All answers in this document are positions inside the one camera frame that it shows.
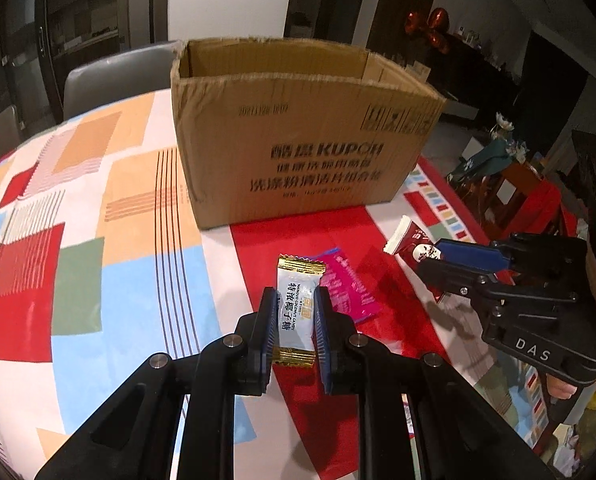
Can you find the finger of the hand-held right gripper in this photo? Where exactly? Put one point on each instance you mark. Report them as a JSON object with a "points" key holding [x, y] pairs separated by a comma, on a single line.
{"points": [[472, 255], [452, 280]]}

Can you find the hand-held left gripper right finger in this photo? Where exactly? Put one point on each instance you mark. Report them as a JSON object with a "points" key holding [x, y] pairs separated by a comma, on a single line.
{"points": [[323, 335]]}

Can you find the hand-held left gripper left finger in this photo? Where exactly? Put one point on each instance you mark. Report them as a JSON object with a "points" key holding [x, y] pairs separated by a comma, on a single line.
{"points": [[268, 330]]}

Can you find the white candy with gold ends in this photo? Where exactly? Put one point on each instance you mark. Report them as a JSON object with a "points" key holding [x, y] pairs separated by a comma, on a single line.
{"points": [[295, 305]]}

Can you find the red candy packet with figure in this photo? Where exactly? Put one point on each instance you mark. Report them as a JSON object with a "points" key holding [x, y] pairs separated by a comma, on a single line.
{"points": [[407, 237]]}

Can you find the brown cardboard box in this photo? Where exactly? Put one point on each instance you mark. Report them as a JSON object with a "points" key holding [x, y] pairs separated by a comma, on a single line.
{"points": [[303, 135]]}

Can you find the person's right hand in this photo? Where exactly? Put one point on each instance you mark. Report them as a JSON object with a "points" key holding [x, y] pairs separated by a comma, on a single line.
{"points": [[561, 386]]}

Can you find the pink snack packet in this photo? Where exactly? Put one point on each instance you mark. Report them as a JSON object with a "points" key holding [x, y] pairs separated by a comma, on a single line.
{"points": [[350, 290]]}

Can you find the green cloth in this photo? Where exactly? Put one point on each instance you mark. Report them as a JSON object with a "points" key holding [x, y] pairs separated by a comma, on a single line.
{"points": [[480, 160]]}

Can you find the white flower ornament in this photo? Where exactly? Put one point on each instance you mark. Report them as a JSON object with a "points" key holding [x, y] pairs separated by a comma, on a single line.
{"points": [[507, 132]]}

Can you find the colourful patchwork tablecloth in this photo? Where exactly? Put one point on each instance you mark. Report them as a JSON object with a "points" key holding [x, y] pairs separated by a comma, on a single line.
{"points": [[103, 260]]}

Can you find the red foil balloons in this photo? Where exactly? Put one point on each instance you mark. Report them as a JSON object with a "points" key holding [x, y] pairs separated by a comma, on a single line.
{"points": [[430, 25]]}

